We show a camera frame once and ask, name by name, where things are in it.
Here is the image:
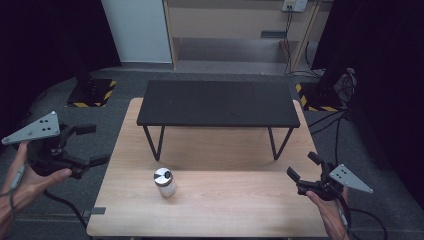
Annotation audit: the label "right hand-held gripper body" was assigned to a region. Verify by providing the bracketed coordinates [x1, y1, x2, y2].
[296, 162, 374, 202]

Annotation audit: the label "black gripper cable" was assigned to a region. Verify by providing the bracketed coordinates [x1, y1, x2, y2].
[42, 189, 93, 240]
[335, 194, 389, 240]

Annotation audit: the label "black curtain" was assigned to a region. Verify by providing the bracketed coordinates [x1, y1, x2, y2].
[311, 0, 424, 212]
[0, 0, 122, 141]

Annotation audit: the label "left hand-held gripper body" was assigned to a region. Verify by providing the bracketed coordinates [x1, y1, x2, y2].
[1, 111, 82, 178]

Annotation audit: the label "grey flat box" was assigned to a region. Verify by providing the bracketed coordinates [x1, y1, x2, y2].
[260, 30, 288, 39]

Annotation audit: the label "black metal riser shelf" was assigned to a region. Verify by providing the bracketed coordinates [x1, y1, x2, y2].
[136, 79, 301, 162]

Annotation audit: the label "white power strip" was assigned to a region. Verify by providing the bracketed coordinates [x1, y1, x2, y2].
[281, 0, 310, 14]

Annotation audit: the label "black power cables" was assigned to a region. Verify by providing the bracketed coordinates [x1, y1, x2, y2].
[282, 5, 327, 78]

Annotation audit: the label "person's left hand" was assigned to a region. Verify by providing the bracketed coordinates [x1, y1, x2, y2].
[1, 141, 73, 212]

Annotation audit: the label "black floor cables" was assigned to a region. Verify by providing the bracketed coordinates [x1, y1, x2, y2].
[306, 109, 353, 166]

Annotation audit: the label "white panel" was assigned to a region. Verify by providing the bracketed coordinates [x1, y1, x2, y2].
[100, 0, 173, 65]

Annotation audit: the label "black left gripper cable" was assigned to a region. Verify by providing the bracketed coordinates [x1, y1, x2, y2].
[42, 189, 93, 240]

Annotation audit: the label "black hazard-striped stand base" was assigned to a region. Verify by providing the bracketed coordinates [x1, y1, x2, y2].
[294, 81, 345, 113]
[65, 77, 118, 109]

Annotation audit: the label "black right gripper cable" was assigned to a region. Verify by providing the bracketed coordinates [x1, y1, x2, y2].
[335, 194, 389, 240]

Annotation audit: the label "wooden shelf frame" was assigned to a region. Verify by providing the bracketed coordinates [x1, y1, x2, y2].
[162, 0, 335, 73]

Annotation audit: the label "grey tape strip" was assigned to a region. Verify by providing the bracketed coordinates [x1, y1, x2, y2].
[82, 206, 107, 218]

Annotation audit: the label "grey cable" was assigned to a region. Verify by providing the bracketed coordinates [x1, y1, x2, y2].
[0, 162, 27, 224]

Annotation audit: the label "person's right hand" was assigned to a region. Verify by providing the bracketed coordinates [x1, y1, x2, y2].
[305, 186, 351, 234]

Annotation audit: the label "tangled cable bundle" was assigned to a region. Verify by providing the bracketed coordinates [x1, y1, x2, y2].
[333, 67, 358, 103]

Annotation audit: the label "glass jar with metal lid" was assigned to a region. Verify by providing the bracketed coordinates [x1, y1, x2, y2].
[153, 167, 178, 199]

